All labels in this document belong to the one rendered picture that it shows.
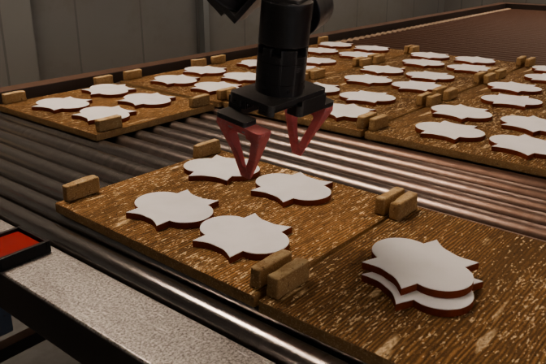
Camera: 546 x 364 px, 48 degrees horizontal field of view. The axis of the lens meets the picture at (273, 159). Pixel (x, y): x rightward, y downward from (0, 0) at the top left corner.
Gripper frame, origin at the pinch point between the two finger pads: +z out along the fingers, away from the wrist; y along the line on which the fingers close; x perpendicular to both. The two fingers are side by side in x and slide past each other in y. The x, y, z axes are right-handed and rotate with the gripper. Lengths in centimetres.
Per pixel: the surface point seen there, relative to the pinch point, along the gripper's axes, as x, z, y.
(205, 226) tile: -7.9, 12.1, 3.2
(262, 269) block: 7.2, 8.0, 9.3
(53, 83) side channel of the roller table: -107, 28, -34
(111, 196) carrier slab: -28.3, 16.0, 3.7
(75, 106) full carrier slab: -79, 24, -23
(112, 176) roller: -39.7, 20.1, -4.6
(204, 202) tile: -13.9, 13.2, -2.3
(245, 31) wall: -231, 72, -251
